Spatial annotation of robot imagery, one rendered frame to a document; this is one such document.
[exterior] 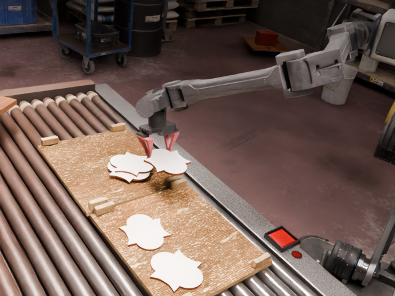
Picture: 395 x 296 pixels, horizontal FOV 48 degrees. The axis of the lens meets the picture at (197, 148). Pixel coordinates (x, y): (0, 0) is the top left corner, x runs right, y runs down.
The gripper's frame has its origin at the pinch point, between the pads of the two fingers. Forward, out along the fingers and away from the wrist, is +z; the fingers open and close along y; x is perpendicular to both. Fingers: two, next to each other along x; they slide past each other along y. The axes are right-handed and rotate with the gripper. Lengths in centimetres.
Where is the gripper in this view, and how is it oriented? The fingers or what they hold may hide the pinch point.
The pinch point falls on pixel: (158, 152)
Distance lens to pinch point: 141.4
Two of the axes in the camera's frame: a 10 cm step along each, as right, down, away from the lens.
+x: -6.3, -2.7, 7.3
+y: 7.7, -2.3, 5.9
